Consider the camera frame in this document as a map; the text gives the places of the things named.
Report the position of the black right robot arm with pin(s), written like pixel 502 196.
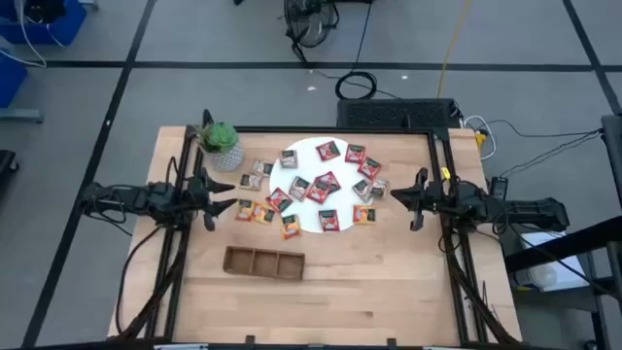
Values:
pixel 529 214

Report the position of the red strawberry tea packet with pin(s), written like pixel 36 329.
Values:
pixel 329 220
pixel 331 179
pixel 369 168
pixel 279 199
pixel 355 153
pixel 317 193
pixel 328 150

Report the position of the black power adapter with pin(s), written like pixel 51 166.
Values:
pixel 499 186

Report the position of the grey cart base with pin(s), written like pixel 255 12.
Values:
pixel 22 115

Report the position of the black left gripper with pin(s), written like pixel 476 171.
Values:
pixel 198 194

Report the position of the yellow power plug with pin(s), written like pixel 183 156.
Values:
pixel 480 139

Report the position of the white cardboard box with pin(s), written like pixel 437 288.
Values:
pixel 568 277

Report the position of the black metal stand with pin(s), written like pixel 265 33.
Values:
pixel 563 245

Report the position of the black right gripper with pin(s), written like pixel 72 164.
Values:
pixel 431 197

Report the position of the wooden three-compartment tray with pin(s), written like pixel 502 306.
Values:
pixel 265 262

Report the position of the large blue bin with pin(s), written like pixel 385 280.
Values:
pixel 68 24

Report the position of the black perforated computer case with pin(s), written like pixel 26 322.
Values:
pixel 393 114

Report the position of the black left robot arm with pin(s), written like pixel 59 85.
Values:
pixel 146 199

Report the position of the clear plastic jar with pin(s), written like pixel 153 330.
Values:
pixel 542 276

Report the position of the white round placemat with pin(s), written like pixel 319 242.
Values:
pixel 310 216

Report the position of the small yellow tag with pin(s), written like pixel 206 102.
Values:
pixel 444 173

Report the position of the succulent in patterned white pot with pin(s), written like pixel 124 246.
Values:
pixel 221 138

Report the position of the black floor fan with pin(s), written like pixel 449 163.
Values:
pixel 311 22

